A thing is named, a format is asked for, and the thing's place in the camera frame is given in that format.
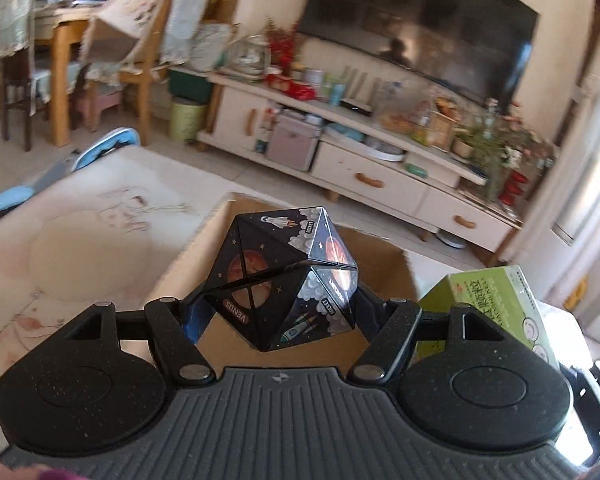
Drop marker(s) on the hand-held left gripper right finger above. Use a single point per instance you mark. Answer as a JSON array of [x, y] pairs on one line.
[[395, 330]]

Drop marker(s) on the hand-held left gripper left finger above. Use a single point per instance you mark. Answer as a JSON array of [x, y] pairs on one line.
[[170, 327]]

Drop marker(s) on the brown cardboard box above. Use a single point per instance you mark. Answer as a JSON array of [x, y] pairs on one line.
[[380, 265]]

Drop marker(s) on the black space-print folding cube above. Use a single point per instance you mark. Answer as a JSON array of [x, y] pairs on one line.
[[280, 280]]

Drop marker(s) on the light green paper box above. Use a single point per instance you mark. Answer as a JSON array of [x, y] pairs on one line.
[[480, 290]]

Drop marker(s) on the white bathroom scale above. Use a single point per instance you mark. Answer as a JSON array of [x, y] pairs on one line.
[[451, 241]]

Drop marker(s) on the printed cream table cover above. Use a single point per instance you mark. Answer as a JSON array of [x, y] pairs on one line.
[[80, 240]]

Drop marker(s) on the cream television cabinet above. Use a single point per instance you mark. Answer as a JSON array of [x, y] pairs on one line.
[[370, 172]]

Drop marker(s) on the small green box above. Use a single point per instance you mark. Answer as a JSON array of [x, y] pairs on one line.
[[416, 170]]

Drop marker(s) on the red vase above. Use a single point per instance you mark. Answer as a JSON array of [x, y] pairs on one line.
[[512, 187]]

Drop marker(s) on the round white tray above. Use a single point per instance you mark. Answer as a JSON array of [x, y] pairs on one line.
[[365, 145]]

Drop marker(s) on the light green waste bin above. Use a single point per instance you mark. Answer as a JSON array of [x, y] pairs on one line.
[[187, 120]]

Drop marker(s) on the potted flower plants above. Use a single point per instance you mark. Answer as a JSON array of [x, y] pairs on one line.
[[500, 145]]

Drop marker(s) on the grey pink case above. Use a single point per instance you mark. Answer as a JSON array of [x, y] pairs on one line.
[[292, 142]]

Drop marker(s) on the clear plastic bag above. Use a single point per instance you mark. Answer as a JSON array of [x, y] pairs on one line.
[[405, 110]]

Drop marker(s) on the black router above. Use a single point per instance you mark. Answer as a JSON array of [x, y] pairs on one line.
[[356, 107]]

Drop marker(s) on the wooden chair with cream cover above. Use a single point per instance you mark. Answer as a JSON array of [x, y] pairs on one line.
[[140, 95]]

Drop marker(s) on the small pink stool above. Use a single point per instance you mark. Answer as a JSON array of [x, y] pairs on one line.
[[100, 102]]

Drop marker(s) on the teal bottle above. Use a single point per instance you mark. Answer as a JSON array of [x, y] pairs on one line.
[[337, 94]]

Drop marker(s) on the dark green storage box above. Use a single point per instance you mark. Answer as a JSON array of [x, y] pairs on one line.
[[190, 85]]

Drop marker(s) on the white standing air conditioner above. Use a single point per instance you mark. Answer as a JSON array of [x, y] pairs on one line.
[[587, 175]]

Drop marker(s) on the silver tin can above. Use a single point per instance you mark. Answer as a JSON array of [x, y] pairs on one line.
[[314, 81]]

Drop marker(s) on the red snack packet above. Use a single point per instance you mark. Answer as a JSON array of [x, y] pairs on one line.
[[290, 87]]

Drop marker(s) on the glass kettle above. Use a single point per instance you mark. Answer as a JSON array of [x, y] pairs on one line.
[[250, 57]]

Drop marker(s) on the grey white bag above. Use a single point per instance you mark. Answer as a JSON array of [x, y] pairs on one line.
[[210, 47]]

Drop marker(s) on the wooden dining table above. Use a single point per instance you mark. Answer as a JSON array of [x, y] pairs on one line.
[[60, 60]]

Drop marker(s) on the red flower bouquet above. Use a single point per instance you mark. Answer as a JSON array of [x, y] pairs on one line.
[[282, 45]]

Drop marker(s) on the pale blue towel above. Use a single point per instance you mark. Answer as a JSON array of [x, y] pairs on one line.
[[182, 20]]

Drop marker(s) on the black flat-screen television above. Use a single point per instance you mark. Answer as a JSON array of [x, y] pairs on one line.
[[420, 20]]

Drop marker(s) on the dark chair with green cover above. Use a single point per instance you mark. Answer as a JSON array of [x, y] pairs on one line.
[[15, 20]]

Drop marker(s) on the wooden picture frame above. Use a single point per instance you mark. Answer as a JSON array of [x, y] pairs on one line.
[[441, 130]]

